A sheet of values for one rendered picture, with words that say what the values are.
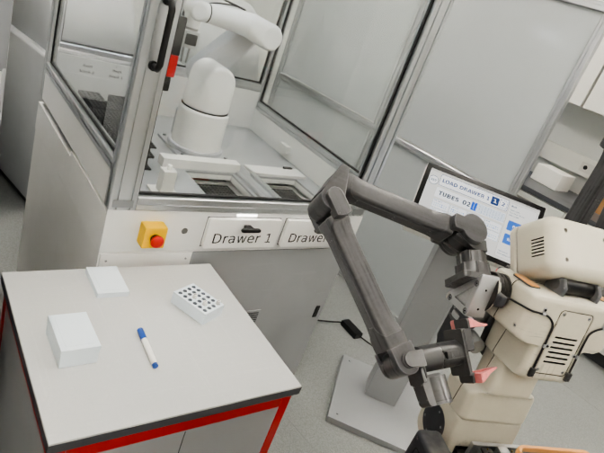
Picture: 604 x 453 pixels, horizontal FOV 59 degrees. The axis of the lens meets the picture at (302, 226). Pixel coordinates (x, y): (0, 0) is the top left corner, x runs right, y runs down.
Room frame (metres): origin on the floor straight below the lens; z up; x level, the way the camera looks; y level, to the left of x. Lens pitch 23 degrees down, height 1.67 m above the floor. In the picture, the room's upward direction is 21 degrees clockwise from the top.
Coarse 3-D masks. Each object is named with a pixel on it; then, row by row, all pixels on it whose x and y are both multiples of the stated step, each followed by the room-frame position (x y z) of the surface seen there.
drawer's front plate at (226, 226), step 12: (216, 228) 1.54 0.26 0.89; (228, 228) 1.58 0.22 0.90; (240, 228) 1.61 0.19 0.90; (264, 228) 1.68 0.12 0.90; (276, 228) 1.71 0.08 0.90; (204, 240) 1.53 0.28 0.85; (216, 240) 1.55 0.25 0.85; (240, 240) 1.62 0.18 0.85; (252, 240) 1.65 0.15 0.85; (264, 240) 1.69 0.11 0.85
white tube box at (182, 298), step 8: (184, 288) 1.31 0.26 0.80; (192, 288) 1.32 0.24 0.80; (176, 296) 1.26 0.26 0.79; (184, 296) 1.27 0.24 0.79; (200, 296) 1.30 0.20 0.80; (208, 296) 1.31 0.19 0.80; (176, 304) 1.26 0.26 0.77; (184, 304) 1.25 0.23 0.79; (192, 304) 1.25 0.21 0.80; (200, 304) 1.26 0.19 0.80; (208, 304) 1.27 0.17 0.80; (184, 312) 1.25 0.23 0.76; (192, 312) 1.24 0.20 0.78; (200, 312) 1.23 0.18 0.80; (208, 312) 1.23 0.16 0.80; (216, 312) 1.27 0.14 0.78; (200, 320) 1.22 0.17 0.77; (208, 320) 1.24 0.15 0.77
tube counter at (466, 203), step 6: (462, 204) 2.13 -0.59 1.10; (468, 204) 2.14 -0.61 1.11; (474, 204) 2.14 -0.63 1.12; (480, 204) 2.15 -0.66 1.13; (474, 210) 2.13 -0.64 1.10; (480, 210) 2.13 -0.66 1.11; (486, 210) 2.13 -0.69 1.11; (492, 210) 2.14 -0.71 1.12; (486, 216) 2.12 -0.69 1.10; (492, 216) 2.12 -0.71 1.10; (498, 216) 2.13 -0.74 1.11; (504, 216) 2.13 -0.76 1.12
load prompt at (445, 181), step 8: (448, 176) 2.20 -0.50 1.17; (440, 184) 2.17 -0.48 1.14; (448, 184) 2.18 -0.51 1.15; (456, 184) 2.19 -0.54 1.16; (464, 184) 2.19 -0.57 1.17; (464, 192) 2.17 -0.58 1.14; (472, 192) 2.17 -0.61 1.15; (480, 192) 2.18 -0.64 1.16; (488, 192) 2.19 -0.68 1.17; (480, 200) 2.16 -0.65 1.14; (488, 200) 2.16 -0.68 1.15; (496, 200) 2.17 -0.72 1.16; (504, 200) 2.18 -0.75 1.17; (504, 208) 2.16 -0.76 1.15
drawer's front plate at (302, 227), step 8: (288, 224) 1.74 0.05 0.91; (296, 224) 1.76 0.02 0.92; (304, 224) 1.79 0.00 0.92; (312, 224) 1.82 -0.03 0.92; (288, 232) 1.75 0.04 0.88; (296, 232) 1.77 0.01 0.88; (304, 232) 1.80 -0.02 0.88; (312, 232) 1.83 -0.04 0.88; (280, 240) 1.74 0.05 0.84; (288, 240) 1.76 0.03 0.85; (296, 240) 1.78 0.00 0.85; (304, 240) 1.81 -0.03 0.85; (312, 240) 1.84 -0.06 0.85; (320, 240) 1.87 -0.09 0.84
